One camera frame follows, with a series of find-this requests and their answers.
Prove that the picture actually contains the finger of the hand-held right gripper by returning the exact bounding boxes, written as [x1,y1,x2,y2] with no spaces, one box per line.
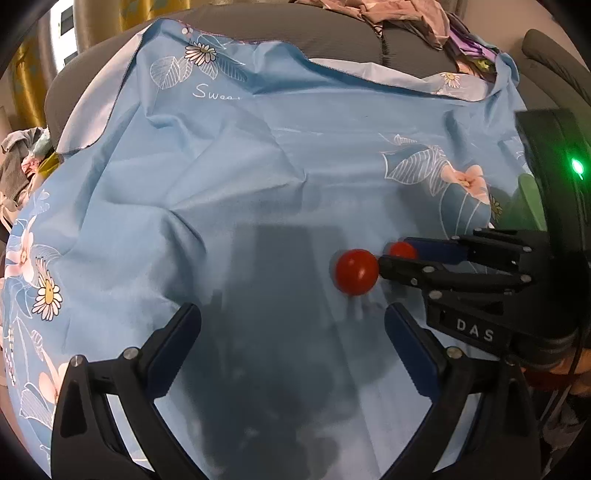
[379,255,533,297]
[404,229,548,276]

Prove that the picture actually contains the red cherry tomato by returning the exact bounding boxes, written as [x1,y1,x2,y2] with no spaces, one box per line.
[387,241,419,259]
[335,249,379,296]

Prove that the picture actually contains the yellow patterned curtain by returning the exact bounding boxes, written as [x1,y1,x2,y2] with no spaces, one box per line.
[11,28,58,134]

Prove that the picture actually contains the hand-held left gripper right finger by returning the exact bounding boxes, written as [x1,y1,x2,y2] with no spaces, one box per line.
[379,304,541,480]

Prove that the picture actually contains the beige curtain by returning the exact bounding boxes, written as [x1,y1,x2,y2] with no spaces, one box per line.
[74,0,192,51]

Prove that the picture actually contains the blue floral cloth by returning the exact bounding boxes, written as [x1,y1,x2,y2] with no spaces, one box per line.
[0,17,550,480]

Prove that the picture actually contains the pink garment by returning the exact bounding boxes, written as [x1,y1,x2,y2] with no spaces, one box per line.
[295,0,451,49]

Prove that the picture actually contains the purple cloth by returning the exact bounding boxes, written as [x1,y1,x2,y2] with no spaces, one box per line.
[445,14,502,81]

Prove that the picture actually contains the grey sofa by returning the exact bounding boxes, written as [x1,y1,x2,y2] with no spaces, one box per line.
[44,0,591,153]

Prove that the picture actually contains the pile of clothes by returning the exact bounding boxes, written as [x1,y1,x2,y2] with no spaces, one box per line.
[0,127,61,232]

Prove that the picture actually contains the green bowl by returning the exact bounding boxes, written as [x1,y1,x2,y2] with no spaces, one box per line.
[501,173,548,232]

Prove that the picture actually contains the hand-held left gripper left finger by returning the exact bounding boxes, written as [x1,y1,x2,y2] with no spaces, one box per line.
[51,302,202,480]

